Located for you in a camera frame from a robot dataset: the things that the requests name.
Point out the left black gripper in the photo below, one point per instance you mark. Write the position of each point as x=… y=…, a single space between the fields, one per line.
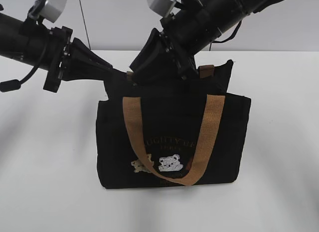
x=83 y=63

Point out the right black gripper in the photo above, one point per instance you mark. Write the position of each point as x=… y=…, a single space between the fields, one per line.
x=162 y=58

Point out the black canvas tote bag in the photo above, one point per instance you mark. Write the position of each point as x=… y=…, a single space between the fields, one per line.
x=172 y=133

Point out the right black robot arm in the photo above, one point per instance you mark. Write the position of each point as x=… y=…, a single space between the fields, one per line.
x=200 y=22

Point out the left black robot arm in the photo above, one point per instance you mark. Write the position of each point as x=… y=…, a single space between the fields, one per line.
x=28 y=42

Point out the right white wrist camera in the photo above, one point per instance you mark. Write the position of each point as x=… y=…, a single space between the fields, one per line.
x=161 y=7

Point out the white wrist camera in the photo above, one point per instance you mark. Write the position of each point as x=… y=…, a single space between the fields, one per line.
x=50 y=10
x=161 y=7

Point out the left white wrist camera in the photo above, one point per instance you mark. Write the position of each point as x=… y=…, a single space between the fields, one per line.
x=50 y=10

